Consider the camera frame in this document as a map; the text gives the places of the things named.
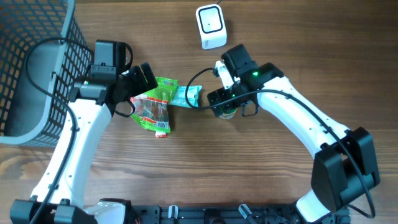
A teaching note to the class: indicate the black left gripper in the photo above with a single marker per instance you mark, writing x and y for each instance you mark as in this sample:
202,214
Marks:
141,85

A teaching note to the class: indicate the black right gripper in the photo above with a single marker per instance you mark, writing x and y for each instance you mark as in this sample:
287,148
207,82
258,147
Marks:
223,93

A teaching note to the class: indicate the green-lid seasoning jar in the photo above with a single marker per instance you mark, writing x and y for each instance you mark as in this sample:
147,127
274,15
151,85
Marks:
228,114

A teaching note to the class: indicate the green clear snack bag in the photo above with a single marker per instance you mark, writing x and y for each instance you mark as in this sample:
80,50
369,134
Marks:
151,107

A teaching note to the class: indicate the light teal tissue packet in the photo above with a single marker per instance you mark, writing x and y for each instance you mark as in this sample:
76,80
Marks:
181,98

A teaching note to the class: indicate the red stick sachet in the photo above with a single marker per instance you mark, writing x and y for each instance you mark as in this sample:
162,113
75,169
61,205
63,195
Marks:
159,134

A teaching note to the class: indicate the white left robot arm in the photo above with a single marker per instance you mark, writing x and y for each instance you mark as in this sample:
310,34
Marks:
59,196

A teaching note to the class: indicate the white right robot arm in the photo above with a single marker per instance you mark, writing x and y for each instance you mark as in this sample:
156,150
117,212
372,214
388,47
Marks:
344,160

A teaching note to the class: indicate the white barcode scanner box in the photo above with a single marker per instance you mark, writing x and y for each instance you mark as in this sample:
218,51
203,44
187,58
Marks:
211,26

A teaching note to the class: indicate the grey plastic mesh basket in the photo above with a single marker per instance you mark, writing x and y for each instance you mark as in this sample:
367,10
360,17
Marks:
41,55

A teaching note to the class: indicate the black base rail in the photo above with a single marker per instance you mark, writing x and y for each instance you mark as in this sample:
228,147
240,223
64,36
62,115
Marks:
269,214

